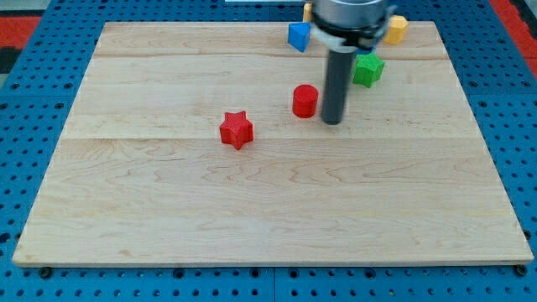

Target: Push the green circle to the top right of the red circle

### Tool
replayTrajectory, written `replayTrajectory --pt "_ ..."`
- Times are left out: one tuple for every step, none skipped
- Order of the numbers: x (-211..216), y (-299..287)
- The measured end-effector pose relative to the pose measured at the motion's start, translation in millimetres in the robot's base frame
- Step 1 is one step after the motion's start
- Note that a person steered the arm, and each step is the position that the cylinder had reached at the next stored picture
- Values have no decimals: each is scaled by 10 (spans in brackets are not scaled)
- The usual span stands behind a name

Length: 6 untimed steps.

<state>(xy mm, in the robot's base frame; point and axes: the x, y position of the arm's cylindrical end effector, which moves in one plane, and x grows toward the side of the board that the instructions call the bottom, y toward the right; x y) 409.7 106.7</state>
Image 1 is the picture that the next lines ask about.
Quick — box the blue triangle block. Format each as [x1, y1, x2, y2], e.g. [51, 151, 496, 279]
[287, 22, 310, 53]

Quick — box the red star block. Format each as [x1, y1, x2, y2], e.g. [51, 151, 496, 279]
[219, 111, 254, 150]

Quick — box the wooden board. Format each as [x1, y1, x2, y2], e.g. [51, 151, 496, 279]
[13, 21, 534, 268]

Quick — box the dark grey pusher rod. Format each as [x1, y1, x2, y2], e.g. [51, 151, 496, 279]
[321, 50, 356, 125]

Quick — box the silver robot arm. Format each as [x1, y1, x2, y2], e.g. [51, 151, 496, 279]
[311, 0, 396, 125]

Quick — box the yellow block behind arm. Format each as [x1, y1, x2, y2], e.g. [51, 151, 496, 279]
[302, 3, 313, 22]

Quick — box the green star block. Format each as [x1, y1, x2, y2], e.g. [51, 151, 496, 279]
[352, 53, 385, 88]

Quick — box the yellow hexagon block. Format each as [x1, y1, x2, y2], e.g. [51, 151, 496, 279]
[383, 15, 409, 44]

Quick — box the red cylinder block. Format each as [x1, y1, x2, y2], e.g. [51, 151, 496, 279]
[292, 84, 319, 118]

